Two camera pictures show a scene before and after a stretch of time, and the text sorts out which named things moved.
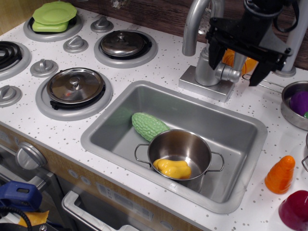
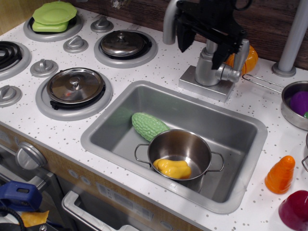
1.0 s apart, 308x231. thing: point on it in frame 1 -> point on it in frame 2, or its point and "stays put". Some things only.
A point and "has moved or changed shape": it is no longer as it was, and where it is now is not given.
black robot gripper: x=254 y=35 -> x=214 y=20
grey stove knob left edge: x=9 y=96 stays put
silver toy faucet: x=218 y=81 has moved or changed shape
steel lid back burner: x=122 y=43 stays put
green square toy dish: x=57 y=27 stays put
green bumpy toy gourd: x=147 y=126 stays put
